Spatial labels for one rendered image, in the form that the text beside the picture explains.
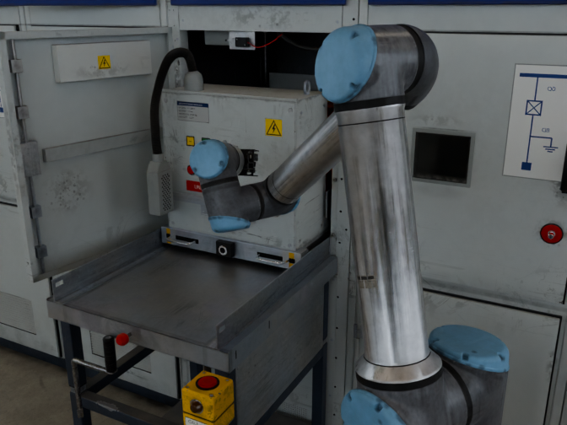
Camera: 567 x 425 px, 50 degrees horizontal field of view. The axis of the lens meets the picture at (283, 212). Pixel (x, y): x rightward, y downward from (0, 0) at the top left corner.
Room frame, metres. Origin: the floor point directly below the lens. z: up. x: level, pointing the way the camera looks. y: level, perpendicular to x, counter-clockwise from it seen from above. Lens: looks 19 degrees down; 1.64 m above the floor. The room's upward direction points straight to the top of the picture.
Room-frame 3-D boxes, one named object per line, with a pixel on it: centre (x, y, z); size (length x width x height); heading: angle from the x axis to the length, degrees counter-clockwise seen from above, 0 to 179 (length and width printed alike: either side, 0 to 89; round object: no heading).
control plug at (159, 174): (1.90, 0.40, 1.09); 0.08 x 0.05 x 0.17; 152
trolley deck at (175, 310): (1.73, 0.25, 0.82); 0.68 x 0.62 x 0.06; 152
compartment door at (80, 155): (1.97, 0.60, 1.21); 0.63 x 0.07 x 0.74; 142
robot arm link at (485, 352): (1.01, -0.34, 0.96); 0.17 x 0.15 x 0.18; 128
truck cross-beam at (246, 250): (1.88, 0.17, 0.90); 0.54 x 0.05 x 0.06; 62
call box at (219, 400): (1.09, 0.16, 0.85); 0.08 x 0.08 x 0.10; 62
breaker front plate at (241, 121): (1.86, 0.18, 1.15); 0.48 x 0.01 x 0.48; 62
